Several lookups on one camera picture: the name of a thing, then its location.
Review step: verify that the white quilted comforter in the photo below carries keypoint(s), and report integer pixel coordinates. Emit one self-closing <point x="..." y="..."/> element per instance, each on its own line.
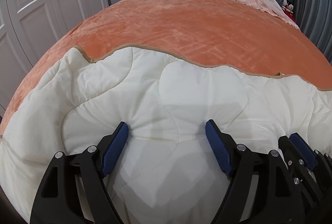
<point x="167" y="172"/>

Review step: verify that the red plush toy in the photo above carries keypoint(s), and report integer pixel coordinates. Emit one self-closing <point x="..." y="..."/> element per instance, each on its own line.
<point x="288" y="9"/>

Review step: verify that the orange plush bed blanket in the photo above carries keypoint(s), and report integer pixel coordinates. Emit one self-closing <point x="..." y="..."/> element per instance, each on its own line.
<point x="207" y="32"/>

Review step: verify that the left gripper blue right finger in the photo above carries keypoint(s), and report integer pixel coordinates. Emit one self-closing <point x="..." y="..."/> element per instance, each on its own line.
<point x="221" y="144"/>

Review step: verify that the grey pleated curtain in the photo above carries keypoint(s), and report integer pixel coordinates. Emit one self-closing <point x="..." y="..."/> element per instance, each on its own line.
<point x="314" y="20"/>

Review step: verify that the white panelled wardrobe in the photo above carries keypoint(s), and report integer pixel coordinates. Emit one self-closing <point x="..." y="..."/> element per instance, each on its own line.
<point x="29" y="28"/>

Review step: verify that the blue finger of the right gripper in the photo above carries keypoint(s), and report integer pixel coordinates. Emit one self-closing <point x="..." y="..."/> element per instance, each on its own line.
<point x="303" y="148"/>

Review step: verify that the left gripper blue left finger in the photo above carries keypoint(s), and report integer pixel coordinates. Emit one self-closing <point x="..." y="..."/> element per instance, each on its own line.
<point x="115" y="145"/>

